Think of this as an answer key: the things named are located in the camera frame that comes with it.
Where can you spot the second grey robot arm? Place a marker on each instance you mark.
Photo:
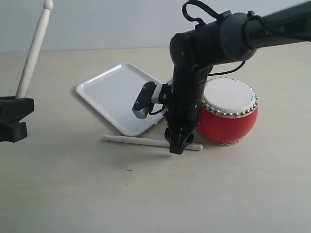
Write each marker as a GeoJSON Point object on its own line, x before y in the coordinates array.
{"type": "Point", "coordinates": [231, 37]}

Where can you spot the white drumstick with ribbed grip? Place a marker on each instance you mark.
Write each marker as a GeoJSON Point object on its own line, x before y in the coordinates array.
{"type": "Point", "coordinates": [34, 50]}

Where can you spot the white rectangular plastic tray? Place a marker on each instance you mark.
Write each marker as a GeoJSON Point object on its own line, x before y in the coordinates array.
{"type": "Point", "coordinates": [112, 94]}

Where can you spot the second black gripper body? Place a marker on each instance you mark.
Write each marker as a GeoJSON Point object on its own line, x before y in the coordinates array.
{"type": "Point", "coordinates": [182, 101]}

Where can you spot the small red drum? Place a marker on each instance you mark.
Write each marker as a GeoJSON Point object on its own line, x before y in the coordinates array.
{"type": "Point", "coordinates": [229, 110]}

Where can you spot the white drumstick with grey marks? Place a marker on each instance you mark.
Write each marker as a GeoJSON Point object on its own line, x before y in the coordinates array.
{"type": "Point", "coordinates": [136, 140]}

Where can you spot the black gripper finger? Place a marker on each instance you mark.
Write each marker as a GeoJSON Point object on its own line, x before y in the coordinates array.
{"type": "Point", "coordinates": [13, 132]}
{"type": "Point", "coordinates": [187, 138]}
{"type": "Point", "coordinates": [14, 110]}
{"type": "Point", "coordinates": [176, 140]}

